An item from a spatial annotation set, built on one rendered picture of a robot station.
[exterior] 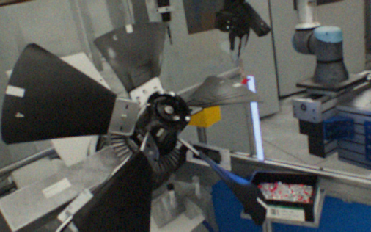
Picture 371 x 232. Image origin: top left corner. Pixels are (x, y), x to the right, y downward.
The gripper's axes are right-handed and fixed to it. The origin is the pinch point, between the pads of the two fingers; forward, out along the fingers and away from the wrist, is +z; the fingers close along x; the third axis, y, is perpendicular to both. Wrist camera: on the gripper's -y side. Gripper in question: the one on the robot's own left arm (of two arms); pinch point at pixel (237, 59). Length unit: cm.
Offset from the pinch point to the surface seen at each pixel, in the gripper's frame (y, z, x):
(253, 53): 138, 86, -241
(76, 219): -13, 11, 64
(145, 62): 13.6, -0.6, 25.1
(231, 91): -2.3, 8.8, 4.2
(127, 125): 3.8, 9.9, 39.2
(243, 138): 50, 95, -96
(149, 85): 8.5, 3.7, 28.1
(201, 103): -2.4, 8.2, 18.5
